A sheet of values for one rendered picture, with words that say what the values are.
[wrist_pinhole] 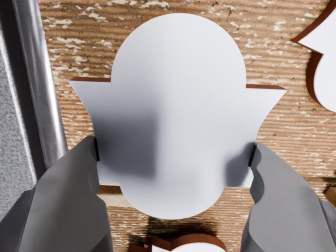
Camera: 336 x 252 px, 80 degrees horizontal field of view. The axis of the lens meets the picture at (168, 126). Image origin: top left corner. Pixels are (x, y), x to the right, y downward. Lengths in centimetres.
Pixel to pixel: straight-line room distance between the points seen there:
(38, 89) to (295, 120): 24
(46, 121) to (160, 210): 15
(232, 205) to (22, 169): 25
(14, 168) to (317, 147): 33
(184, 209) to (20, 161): 20
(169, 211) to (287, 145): 13
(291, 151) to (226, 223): 12
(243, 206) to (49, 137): 23
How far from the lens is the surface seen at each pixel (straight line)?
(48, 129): 24
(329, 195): 29
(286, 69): 20
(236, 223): 29
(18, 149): 28
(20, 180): 31
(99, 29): 17
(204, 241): 25
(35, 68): 22
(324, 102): 21
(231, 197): 26
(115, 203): 22
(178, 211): 16
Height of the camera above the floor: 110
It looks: 62 degrees down
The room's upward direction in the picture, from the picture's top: 180 degrees clockwise
